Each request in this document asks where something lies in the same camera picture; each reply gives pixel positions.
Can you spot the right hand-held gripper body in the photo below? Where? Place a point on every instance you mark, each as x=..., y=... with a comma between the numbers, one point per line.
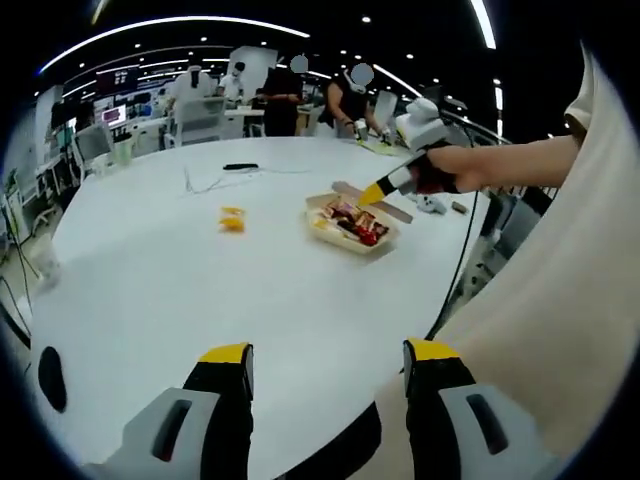
x=425, y=125

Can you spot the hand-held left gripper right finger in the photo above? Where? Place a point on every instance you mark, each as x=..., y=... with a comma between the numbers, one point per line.
x=430, y=415

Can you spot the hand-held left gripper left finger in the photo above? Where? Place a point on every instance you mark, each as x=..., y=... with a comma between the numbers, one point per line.
x=220, y=415

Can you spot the dark red food bar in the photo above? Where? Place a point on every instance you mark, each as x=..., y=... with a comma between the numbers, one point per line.
x=347, y=217

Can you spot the cream hexagonal container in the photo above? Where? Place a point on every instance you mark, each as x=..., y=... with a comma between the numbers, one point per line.
x=350, y=246

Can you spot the person's right hand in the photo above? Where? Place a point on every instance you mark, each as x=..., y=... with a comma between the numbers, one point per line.
x=465, y=167

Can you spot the yellow cloth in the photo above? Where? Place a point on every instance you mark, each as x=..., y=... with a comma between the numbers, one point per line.
x=380, y=149

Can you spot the white game controller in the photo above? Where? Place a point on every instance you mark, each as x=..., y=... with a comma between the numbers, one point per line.
x=432, y=205

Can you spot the small brown block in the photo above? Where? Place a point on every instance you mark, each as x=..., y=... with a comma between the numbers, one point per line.
x=460, y=207

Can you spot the black table base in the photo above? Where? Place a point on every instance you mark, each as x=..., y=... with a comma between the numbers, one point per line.
x=340, y=450

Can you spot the black slim device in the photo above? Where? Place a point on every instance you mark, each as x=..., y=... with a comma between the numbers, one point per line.
x=240, y=166

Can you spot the black oval pouch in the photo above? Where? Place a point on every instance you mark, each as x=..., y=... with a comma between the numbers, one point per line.
x=52, y=380

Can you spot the white office chair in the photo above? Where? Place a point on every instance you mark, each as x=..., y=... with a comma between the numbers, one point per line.
x=200, y=122

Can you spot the patterned white paper cup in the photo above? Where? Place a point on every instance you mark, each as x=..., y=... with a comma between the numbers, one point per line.
x=45, y=265

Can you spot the plain white cup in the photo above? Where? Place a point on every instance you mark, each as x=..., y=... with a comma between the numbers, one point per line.
x=102, y=164

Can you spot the tall lidded drink cup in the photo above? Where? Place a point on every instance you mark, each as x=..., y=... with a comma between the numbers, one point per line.
x=123, y=152

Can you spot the red wall screen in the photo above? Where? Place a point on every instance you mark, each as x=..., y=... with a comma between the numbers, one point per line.
x=117, y=80

